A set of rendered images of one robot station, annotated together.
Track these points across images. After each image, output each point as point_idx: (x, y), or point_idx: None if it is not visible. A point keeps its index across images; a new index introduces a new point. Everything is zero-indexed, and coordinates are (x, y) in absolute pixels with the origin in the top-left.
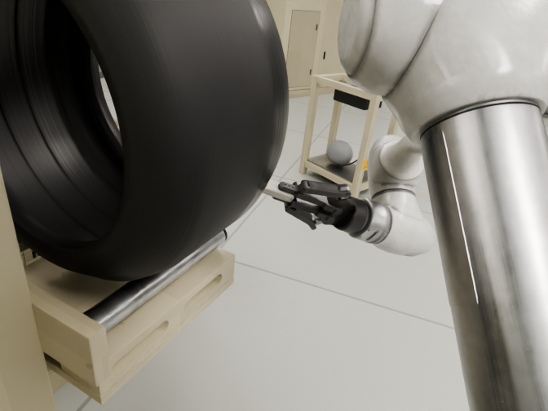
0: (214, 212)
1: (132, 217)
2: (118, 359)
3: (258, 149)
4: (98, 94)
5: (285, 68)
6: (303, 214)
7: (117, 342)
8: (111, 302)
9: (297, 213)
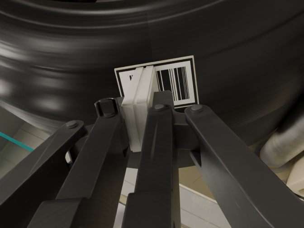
0: (127, 167)
1: None
2: (297, 189)
3: None
4: None
5: None
6: (223, 203)
7: (294, 174)
8: (265, 145)
9: (206, 180)
